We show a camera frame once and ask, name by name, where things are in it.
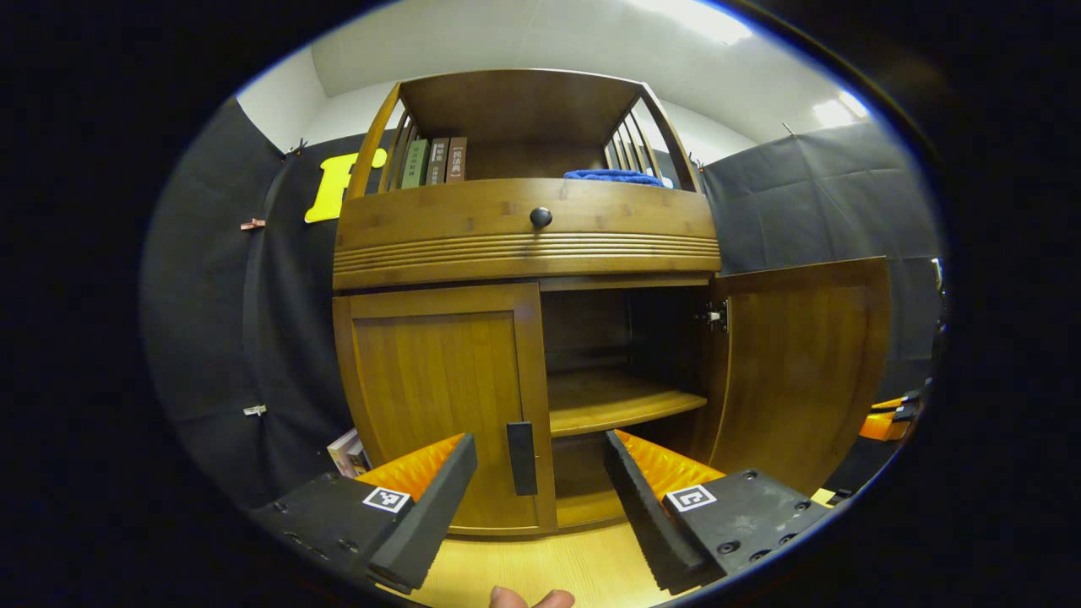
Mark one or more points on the wooden double-door shoe cabinet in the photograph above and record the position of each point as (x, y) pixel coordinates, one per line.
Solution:
(524, 101)

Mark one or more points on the dark brown book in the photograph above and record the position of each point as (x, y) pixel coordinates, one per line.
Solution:
(437, 162)

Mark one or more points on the wooden inner cabinet shelf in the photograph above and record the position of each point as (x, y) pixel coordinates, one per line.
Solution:
(608, 401)

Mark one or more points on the metal door hinge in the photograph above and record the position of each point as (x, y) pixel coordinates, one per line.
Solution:
(716, 316)

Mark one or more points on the blue folded towel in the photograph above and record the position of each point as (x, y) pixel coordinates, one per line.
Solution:
(612, 177)

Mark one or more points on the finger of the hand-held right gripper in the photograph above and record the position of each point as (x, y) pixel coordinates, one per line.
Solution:
(895, 403)
(882, 426)

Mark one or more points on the black backdrop cloth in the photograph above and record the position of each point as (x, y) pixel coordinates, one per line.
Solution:
(211, 338)

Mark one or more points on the round black drawer knob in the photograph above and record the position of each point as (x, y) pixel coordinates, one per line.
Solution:
(540, 217)

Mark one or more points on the wooden cabinet drawer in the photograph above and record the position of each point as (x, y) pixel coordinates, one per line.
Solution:
(439, 219)

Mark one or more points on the silver metal clip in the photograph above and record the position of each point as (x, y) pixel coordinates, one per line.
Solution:
(255, 410)

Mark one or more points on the green book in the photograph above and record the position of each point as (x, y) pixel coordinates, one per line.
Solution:
(415, 165)

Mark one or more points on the pink clip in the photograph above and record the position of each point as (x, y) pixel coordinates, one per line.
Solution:
(252, 225)

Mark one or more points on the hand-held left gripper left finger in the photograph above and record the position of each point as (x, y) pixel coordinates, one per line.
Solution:
(431, 515)

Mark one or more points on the reddish brown book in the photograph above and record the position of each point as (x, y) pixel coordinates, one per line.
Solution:
(456, 160)

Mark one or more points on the wooden cabinet door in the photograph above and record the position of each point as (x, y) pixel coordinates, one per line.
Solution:
(431, 380)
(794, 371)

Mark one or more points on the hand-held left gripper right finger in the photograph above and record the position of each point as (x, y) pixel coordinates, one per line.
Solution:
(646, 515)

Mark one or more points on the white and pink box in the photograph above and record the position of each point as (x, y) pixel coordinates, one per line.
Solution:
(348, 453)

